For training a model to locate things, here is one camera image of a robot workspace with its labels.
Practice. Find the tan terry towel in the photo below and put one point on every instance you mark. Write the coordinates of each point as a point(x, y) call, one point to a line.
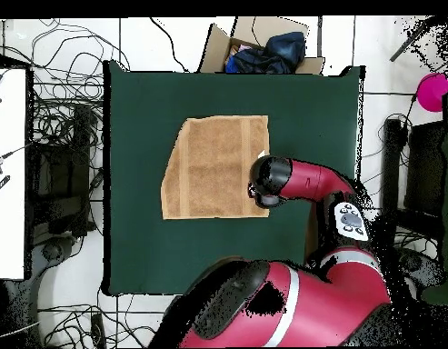
point(209, 171)

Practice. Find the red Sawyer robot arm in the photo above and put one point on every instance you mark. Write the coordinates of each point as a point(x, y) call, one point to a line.
point(310, 178)

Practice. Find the black flat strip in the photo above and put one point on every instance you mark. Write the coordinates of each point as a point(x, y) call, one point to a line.
point(0, 186)

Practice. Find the dark green table cloth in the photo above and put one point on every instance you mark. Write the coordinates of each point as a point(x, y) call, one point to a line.
point(154, 94)

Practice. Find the open cardboard box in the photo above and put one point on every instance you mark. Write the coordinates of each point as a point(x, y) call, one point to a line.
point(216, 51)

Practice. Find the blue clothes pile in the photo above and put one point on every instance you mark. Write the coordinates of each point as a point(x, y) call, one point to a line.
point(281, 51)

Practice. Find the black equipment rack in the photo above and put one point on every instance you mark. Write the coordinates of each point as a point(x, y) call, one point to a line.
point(63, 174)

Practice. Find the black power strip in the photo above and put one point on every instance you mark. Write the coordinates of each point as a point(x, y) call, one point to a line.
point(98, 329)

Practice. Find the white side table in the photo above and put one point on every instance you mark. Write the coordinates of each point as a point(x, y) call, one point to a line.
point(9, 181)

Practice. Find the round dark stand base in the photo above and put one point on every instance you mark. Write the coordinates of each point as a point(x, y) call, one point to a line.
point(425, 269)

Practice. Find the pink ball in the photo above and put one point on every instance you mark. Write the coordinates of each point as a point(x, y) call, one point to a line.
point(432, 92)

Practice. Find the black rod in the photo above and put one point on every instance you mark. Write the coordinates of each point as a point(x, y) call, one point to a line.
point(409, 43)

